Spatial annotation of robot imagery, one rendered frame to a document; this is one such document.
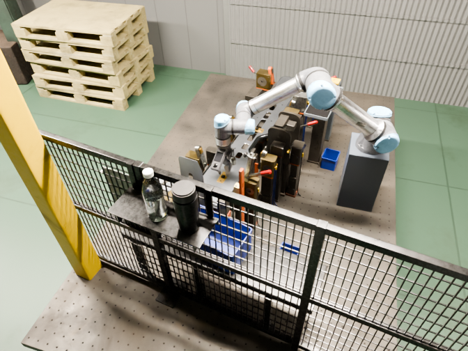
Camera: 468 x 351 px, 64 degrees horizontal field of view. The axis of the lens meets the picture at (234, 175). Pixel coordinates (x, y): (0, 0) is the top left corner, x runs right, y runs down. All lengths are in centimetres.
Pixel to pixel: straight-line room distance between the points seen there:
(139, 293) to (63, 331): 37
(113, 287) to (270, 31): 341
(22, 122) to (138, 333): 103
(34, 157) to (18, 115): 18
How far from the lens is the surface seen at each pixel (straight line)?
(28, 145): 152
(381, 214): 235
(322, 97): 166
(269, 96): 183
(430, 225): 340
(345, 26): 446
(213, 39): 489
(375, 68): 464
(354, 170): 212
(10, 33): 546
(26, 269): 324
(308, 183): 242
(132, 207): 132
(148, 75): 491
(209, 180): 198
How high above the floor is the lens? 238
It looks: 43 degrees down
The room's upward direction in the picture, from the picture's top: 2 degrees counter-clockwise
